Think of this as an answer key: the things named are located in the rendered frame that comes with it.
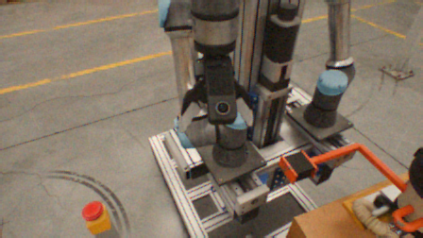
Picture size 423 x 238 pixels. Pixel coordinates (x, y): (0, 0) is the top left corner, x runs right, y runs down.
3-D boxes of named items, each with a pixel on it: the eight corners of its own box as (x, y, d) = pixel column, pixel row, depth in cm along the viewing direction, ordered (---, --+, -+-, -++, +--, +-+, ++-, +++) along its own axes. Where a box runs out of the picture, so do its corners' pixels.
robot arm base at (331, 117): (296, 112, 127) (300, 96, 120) (319, 104, 132) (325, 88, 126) (318, 132, 117) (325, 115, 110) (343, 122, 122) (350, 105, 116)
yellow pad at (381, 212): (363, 231, 82) (368, 224, 79) (340, 204, 89) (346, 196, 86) (438, 197, 91) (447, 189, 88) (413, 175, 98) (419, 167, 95)
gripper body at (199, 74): (229, 80, 55) (231, 25, 47) (237, 106, 49) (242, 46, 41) (194, 83, 54) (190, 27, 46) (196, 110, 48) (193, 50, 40)
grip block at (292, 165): (292, 185, 83) (296, 176, 79) (278, 164, 89) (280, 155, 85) (313, 178, 85) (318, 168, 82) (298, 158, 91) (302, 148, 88)
